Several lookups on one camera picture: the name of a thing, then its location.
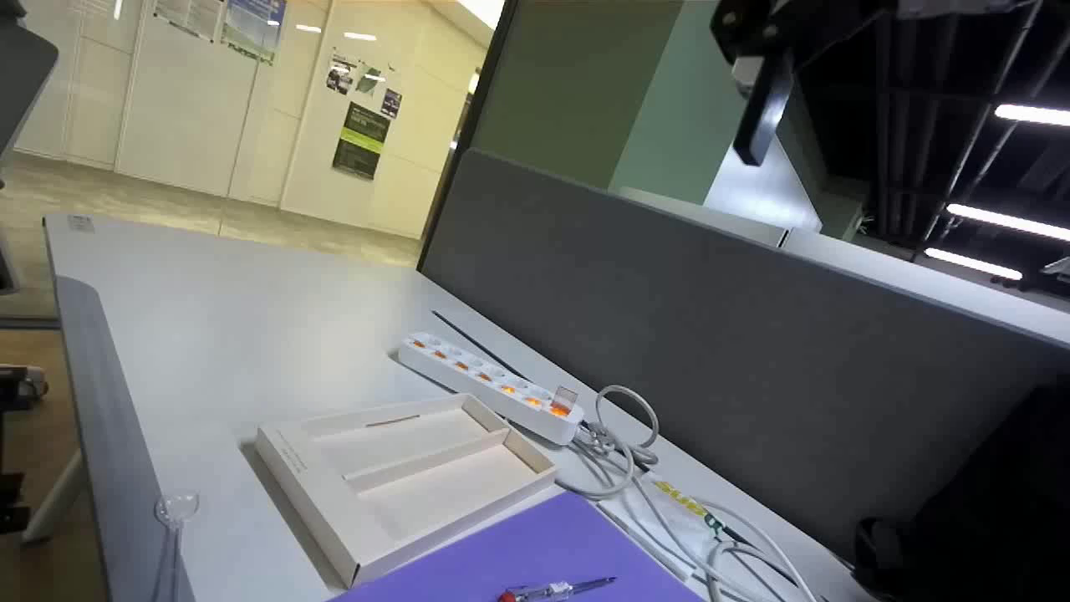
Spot wooden two-compartment box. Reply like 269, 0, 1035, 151
247, 395, 563, 588

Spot silver pen with red cap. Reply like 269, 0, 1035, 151
494, 572, 618, 602

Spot white power strip orange switches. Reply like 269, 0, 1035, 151
395, 329, 590, 452

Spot gray desk partition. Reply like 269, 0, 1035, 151
414, 149, 1070, 562

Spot green and black poster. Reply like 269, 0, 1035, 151
328, 102, 395, 184

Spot purple mat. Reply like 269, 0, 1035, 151
330, 488, 707, 602

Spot clear plastic clamp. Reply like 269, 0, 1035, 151
151, 488, 207, 528

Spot ceiling light tube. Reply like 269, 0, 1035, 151
989, 102, 1070, 130
945, 202, 1070, 243
920, 243, 1026, 284

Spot dark monitor back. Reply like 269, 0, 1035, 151
0, 19, 60, 159

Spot white power strip cable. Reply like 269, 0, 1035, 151
556, 383, 666, 499

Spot yellow-labelled cable plug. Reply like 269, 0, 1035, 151
648, 475, 750, 549

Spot white cable bundle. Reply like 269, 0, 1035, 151
616, 479, 822, 602

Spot wall notice papers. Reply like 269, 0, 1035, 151
151, 0, 291, 68

